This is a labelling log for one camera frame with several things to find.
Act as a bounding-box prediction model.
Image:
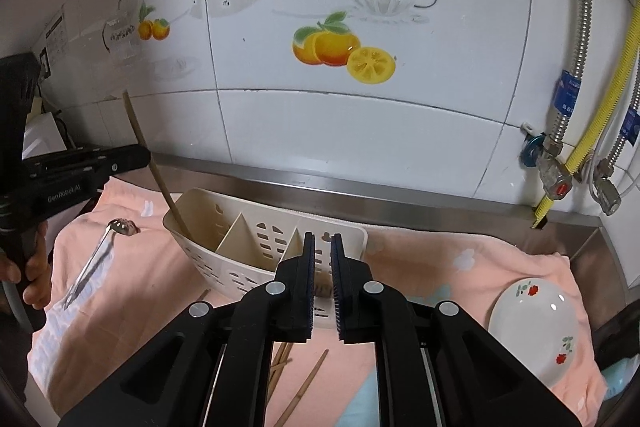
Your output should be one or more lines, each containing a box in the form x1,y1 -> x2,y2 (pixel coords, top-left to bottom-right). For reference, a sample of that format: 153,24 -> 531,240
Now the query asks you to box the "blue handled valve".
520,133 -> 551,170

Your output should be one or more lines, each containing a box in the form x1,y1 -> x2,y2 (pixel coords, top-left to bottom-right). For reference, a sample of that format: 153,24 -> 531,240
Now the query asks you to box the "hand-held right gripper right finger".
331,233 -> 576,427

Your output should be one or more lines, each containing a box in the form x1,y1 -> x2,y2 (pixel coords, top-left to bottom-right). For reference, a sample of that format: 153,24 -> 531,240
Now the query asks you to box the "brown wooden chopstick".
122,89 -> 191,240
272,349 -> 329,427
269,343 -> 287,403
274,342 -> 294,388

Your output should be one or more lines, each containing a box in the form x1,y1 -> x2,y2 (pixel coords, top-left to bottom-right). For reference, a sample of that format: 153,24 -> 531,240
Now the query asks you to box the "paper wall notice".
42,4 -> 69,64

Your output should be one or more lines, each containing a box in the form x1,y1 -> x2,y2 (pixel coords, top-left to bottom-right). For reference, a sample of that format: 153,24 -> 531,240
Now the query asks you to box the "person's left hand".
0,224 -> 53,310

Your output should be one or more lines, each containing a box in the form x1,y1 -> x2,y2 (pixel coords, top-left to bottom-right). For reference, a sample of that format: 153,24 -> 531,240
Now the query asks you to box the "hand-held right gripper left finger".
57,232 -> 316,427

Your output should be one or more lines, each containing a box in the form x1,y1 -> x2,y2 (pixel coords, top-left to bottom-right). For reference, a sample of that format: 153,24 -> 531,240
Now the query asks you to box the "white flowered plate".
487,278 -> 592,390

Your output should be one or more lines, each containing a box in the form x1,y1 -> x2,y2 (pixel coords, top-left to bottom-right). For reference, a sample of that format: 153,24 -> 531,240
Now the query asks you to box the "yellow gas hose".
535,0 -> 640,229

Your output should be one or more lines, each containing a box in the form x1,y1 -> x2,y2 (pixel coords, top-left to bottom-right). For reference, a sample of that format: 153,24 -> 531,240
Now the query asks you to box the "blue hose tag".
620,107 -> 640,138
555,69 -> 584,118

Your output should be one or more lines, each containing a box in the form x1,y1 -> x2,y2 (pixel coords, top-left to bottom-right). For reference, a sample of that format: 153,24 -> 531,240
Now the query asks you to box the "pink printed towel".
27,179 -> 603,427

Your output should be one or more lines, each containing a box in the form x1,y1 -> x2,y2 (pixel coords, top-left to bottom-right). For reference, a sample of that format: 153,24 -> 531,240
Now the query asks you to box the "red handled metal valve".
539,134 -> 577,202

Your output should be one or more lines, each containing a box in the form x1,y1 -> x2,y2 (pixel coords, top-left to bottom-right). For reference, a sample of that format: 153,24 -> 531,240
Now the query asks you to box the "braided metal hose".
592,72 -> 640,215
547,0 -> 597,148

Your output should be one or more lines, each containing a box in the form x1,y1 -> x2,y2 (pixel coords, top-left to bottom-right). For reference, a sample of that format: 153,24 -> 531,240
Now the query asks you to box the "metal slotted spoon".
62,218 -> 141,310

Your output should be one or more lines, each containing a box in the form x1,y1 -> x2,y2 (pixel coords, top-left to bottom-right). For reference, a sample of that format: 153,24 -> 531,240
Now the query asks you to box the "cream plastic utensil holder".
162,188 -> 368,303

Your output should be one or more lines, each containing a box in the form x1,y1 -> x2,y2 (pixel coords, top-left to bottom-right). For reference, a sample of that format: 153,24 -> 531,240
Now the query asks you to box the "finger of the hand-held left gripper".
95,144 -> 152,180

